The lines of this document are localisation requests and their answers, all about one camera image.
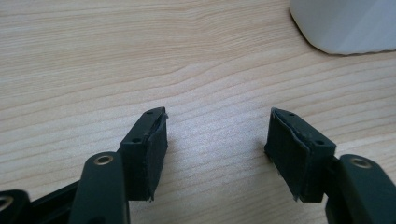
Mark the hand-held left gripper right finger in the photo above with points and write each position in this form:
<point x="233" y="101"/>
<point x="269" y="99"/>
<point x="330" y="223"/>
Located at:
<point x="299" y="161"/>

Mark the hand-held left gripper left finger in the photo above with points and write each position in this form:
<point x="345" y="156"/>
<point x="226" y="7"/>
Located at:
<point x="144" y="165"/>

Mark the white rounded object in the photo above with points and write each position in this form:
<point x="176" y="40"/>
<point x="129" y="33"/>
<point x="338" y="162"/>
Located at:
<point x="345" y="25"/>

